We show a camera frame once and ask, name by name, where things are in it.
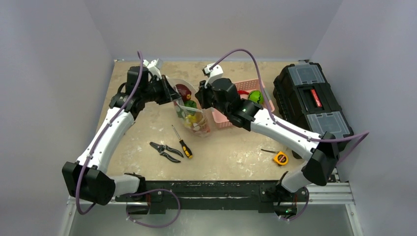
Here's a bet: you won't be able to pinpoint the yellow tape measure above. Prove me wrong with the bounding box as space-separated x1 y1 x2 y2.
261 149 289 166

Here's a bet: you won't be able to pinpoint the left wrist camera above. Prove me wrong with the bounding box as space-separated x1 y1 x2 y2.
143 59 163 80

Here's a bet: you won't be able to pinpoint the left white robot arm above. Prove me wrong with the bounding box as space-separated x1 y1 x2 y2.
62 65 179 206

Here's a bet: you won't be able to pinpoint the pink plastic basket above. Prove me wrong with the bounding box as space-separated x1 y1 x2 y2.
211 79 275 129

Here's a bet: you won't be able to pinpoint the black yellow screwdriver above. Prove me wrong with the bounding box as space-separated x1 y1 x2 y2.
171 125 193 159

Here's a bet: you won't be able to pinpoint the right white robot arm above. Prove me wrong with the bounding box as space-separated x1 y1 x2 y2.
196 78 339 200

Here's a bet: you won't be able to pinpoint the red toy chili pepper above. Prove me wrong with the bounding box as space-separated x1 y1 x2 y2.
238 90 250 95

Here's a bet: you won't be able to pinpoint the clear zip top bag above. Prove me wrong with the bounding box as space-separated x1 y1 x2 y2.
167 77 210 137

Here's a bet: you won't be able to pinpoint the green striped toy melon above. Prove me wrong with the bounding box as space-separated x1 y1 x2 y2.
247 90 264 105

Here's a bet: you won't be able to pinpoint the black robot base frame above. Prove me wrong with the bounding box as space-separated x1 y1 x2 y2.
115 180 307 216

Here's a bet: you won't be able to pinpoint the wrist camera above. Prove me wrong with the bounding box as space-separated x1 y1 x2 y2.
202 63 224 88
143 59 163 80

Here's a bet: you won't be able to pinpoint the black pliers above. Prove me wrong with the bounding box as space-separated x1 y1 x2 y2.
149 142 184 163

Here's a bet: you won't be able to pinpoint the dark red toy apple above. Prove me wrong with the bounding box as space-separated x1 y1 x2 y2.
176 84 192 102

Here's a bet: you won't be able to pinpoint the aluminium rail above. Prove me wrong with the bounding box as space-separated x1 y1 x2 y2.
66 174 355 206

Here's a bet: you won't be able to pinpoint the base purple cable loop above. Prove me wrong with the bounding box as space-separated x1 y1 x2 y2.
125 189 181 229

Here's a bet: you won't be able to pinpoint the black tool box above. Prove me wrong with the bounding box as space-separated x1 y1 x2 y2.
273 62 354 139

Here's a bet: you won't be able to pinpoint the green toy bell pepper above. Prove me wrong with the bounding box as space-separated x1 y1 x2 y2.
184 100 198 112

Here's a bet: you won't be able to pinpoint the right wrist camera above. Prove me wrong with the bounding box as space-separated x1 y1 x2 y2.
202 63 224 88

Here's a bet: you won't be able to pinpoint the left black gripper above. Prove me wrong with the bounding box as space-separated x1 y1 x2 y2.
141 74 181 105

